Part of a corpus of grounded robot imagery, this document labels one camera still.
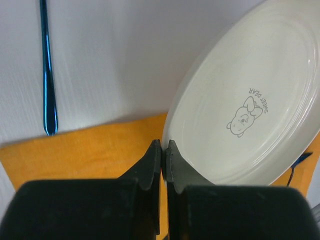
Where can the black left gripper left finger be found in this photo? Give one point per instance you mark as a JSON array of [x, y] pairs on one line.
[[123, 208]]

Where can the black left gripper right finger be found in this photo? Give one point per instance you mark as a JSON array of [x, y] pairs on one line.
[[201, 210]]

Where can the orange Mickey Mouse placemat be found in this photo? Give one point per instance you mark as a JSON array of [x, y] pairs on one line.
[[102, 152]]

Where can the cream ceramic plate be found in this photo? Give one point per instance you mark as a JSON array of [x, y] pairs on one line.
[[251, 105]]

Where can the blue metallic fork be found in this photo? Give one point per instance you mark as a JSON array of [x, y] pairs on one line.
[[50, 113]]

